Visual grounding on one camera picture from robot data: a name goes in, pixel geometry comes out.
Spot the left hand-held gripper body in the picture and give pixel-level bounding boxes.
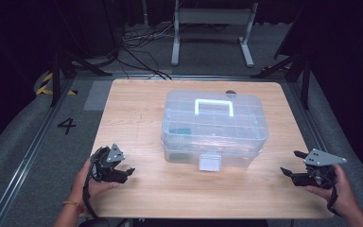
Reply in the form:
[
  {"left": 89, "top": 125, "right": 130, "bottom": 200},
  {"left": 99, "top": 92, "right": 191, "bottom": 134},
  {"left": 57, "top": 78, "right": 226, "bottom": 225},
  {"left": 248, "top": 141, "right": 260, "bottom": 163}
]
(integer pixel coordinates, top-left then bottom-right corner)
[{"left": 89, "top": 143, "right": 128, "bottom": 183}]

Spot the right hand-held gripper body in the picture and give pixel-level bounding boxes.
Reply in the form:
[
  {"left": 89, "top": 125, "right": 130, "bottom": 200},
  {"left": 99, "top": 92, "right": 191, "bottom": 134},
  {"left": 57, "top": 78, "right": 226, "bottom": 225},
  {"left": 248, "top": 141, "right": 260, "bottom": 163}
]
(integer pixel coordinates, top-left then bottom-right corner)
[{"left": 302, "top": 148, "right": 348, "bottom": 190}]

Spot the clear plastic storage box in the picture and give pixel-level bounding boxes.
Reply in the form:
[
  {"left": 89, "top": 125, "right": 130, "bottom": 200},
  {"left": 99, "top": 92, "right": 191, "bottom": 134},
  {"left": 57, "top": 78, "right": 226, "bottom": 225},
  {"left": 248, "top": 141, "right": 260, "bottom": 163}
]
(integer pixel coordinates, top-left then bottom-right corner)
[{"left": 160, "top": 89, "right": 269, "bottom": 172}]

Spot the person's left hand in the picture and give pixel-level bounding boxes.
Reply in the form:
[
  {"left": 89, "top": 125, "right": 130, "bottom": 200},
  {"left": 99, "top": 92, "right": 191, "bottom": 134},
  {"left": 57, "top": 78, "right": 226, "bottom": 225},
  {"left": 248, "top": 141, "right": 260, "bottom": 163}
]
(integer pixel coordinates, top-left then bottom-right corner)
[{"left": 70, "top": 156, "right": 121, "bottom": 207}]

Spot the person's right hand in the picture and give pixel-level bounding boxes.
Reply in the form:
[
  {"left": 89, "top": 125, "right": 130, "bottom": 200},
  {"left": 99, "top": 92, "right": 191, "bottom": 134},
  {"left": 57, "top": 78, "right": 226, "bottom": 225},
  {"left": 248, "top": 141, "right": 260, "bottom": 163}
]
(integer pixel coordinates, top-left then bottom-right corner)
[{"left": 304, "top": 164, "right": 356, "bottom": 219}]

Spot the green item inside box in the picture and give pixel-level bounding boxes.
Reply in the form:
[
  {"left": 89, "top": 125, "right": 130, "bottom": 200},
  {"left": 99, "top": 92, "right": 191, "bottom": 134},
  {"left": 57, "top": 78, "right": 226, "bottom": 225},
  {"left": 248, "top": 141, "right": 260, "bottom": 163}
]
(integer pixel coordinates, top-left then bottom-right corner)
[{"left": 169, "top": 125, "right": 193, "bottom": 136}]

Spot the black tripod stand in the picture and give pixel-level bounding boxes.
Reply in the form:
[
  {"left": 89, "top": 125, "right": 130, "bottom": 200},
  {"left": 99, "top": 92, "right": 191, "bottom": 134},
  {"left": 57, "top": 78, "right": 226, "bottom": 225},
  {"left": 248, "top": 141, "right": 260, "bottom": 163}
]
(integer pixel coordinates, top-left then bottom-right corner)
[
  {"left": 49, "top": 46, "right": 113, "bottom": 108},
  {"left": 251, "top": 51, "right": 314, "bottom": 111}
]

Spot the yellow and black floor tape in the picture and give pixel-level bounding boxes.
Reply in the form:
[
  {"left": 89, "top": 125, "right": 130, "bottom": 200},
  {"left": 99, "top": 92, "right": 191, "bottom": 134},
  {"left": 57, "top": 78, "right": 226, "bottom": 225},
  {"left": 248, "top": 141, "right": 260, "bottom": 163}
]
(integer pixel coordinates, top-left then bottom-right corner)
[{"left": 35, "top": 72, "right": 78, "bottom": 96}]

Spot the white metal stand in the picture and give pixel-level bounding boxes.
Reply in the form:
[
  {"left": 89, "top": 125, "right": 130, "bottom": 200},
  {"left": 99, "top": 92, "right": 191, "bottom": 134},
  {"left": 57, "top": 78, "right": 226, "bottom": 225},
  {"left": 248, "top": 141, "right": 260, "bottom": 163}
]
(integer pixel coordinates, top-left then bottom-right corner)
[{"left": 170, "top": 0, "right": 259, "bottom": 68}]

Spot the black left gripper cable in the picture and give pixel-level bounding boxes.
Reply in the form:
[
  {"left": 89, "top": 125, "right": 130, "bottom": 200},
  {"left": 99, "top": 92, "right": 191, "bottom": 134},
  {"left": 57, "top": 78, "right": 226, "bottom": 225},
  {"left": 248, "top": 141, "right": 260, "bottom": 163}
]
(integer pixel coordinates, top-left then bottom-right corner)
[{"left": 81, "top": 148, "right": 108, "bottom": 220}]

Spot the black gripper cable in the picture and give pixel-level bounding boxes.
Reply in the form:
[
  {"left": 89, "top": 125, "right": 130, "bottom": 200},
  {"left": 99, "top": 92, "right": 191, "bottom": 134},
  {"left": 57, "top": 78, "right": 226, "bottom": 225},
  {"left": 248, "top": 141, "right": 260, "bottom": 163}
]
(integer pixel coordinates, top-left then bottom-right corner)
[
  {"left": 326, "top": 184, "right": 342, "bottom": 218},
  {"left": 81, "top": 148, "right": 108, "bottom": 220}
]

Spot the metal floor rail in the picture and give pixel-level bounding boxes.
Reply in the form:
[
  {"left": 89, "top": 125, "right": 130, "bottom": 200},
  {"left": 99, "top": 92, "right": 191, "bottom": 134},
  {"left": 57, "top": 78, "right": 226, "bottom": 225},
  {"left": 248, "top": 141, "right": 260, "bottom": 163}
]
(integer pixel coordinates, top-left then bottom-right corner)
[
  {"left": 74, "top": 72, "right": 292, "bottom": 81},
  {"left": 0, "top": 79, "right": 74, "bottom": 227},
  {"left": 286, "top": 80, "right": 329, "bottom": 153}
]

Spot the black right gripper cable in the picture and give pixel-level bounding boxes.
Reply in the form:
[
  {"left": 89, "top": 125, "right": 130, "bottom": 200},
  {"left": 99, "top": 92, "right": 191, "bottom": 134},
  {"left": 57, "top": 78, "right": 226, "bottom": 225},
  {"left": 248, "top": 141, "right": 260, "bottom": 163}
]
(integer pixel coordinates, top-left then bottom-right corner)
[{"left": 326, "top": 184, "right": 342, "bottom": 218}]

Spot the gold and red bracelet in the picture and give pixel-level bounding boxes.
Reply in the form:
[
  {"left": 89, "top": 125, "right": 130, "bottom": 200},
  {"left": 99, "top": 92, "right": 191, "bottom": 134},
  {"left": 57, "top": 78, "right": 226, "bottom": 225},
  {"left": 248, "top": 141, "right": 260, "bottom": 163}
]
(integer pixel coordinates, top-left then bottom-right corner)
[{"left": 61, "top": 200, "right": 86, "bottom": 214}]

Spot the bundle of black floor cables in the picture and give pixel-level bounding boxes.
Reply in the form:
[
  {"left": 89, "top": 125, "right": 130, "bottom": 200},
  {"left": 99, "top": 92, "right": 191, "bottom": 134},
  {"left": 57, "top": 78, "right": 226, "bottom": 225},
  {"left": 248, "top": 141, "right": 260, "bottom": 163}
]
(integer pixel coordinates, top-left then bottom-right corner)
[{"left": 114, "top": 23, "right": 176, "bottom": 80}]

